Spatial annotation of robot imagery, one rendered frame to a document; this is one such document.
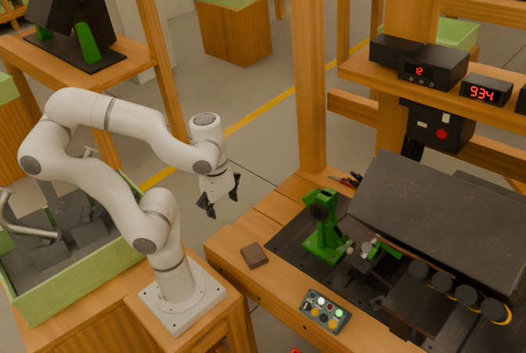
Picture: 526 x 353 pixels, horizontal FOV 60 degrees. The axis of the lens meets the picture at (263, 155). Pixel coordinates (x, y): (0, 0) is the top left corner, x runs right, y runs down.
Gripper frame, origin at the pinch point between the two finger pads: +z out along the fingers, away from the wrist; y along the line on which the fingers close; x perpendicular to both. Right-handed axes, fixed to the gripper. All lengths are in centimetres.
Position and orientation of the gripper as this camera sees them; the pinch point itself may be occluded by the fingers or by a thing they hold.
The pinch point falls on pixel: (222, 206)
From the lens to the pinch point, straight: 140.2
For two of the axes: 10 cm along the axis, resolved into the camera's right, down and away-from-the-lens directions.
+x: 7.3, 3.6, -5.7
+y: -6.7, 5.1, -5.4
